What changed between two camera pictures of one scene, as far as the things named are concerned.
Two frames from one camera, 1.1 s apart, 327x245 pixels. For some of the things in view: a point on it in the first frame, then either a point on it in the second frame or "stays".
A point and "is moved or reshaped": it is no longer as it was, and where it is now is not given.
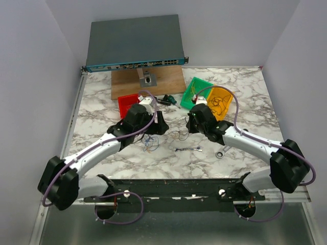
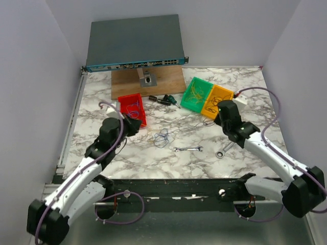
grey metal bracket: x=146 y=78 stays
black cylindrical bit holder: x=164 y=102 stays
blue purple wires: x=151 y=143 is moved or reshaped
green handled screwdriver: x=171 y=99 stays
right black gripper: x=189 y=124 to x=217 y=120
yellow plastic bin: x=219 y=100 stays
